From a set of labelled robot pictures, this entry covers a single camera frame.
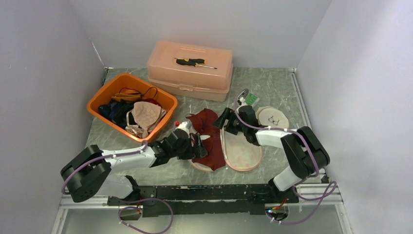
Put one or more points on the dark red bra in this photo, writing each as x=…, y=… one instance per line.
x=202, y=123

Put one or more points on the small green-labelled plastic box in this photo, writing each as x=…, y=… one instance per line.
x=250, y=98

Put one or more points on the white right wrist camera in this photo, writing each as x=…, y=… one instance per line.
x=241, y=102

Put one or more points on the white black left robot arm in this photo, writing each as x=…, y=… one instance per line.
x=94, y=171

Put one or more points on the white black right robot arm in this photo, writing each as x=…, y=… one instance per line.
x=304, y=152

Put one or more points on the black cloth garment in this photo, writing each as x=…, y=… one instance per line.
x=118, y=113

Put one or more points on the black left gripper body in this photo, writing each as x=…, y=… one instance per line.
x=187, y=151

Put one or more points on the orange plastic basin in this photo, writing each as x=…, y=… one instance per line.
x=126, y=80

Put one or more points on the beige lace bra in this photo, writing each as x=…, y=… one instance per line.
x=143, y=118

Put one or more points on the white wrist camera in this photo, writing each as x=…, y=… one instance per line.
x=241, y=102
x=185, y=126

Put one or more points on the aluminium frame rail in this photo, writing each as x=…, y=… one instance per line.
x=96, y=202

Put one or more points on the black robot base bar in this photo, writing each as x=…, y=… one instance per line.
x=205, y=199

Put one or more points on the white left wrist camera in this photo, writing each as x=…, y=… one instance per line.
x=185, y=126

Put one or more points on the dark blue cloth garment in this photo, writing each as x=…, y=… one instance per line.
x=108, y=111

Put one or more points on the black yellow screwdriver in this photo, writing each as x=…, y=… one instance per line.
x=195, y=62

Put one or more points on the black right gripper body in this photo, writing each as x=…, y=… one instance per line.
x=234, y=125

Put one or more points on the pink translucent toolbox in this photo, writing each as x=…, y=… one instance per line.
x=195, y=82

